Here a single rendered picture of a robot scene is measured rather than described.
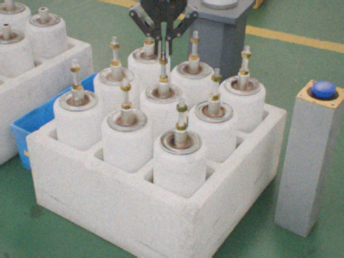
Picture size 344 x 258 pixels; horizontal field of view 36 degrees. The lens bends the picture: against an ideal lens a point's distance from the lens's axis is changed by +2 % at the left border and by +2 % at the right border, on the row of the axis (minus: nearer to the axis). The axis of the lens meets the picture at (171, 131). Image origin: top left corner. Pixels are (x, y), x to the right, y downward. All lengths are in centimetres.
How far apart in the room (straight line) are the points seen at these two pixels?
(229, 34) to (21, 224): 65
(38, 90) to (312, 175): 67
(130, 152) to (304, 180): 34
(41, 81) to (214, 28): 44
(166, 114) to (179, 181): 17
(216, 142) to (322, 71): 80
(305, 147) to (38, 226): 56
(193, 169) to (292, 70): 87
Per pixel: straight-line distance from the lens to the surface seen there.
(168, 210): 92
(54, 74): 135
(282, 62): 176
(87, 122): 102
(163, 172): 92
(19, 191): 124
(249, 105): 107
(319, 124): 97
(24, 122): 127
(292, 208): 110
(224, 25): 131
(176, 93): 106
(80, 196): 107
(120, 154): 97
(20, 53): 130
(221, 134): 98
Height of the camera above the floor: 80
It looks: 35 degrees down
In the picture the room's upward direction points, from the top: 1 degrees clockwise
